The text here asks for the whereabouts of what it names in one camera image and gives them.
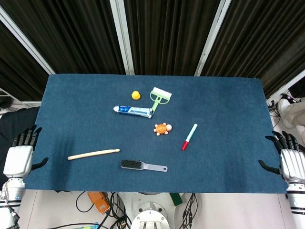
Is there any green window squeegee brush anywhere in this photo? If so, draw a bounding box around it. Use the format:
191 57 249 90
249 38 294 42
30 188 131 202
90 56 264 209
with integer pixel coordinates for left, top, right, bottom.
150 87 173 115

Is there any person's beige trouser leg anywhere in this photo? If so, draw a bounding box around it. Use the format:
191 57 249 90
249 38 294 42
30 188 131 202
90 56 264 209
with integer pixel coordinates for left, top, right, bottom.
284 97 305 128

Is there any grey brush with black bristles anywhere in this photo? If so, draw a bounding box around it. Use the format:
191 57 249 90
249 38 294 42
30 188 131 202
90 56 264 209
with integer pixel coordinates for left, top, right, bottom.
121 159 168 172

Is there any black cable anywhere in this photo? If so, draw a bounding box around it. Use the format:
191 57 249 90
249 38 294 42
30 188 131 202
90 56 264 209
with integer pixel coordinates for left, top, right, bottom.
182 193 198 229
75 191 96 215

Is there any marker pen with red cap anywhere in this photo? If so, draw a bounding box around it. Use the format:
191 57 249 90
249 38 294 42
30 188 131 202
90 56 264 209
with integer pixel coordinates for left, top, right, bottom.
182 123 198 151

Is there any white robot torso base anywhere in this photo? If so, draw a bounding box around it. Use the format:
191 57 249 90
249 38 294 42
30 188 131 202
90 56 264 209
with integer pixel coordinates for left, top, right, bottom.
130 192 173 229

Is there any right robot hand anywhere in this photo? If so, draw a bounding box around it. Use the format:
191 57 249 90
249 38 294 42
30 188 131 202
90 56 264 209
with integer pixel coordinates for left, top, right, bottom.
258 130 305 182

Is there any blue felt table mat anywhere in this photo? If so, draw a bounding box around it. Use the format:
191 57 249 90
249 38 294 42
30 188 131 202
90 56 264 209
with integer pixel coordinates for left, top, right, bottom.
22 74 287 194

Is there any orange power adapter box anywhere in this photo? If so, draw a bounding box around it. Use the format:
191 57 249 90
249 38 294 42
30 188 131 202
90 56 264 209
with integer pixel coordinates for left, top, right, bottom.
87 191 111 215

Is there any orange toy turtle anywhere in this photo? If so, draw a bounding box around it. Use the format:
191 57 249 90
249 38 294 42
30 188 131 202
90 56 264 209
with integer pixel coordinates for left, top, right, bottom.
153 122 173 136

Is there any blue white toothpaste tube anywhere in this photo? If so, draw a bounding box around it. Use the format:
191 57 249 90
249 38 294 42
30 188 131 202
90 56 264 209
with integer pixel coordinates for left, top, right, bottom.
112 105 153 119

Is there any white aluminium frame post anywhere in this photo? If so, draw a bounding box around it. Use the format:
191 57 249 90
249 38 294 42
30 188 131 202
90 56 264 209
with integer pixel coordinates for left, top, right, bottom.
194 0 232 77
109 0 135 75
0 6 56 75

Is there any wooden drumstick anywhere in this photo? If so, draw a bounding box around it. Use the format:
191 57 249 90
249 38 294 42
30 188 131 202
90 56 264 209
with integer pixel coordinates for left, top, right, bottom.
67 148 121 161

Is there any black pleated curtain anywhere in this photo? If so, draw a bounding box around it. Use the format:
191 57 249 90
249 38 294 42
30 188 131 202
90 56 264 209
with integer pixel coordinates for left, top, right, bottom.
0 0 305 102

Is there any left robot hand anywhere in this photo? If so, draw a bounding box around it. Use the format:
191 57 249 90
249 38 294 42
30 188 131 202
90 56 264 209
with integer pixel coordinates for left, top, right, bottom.
3 125 49 178

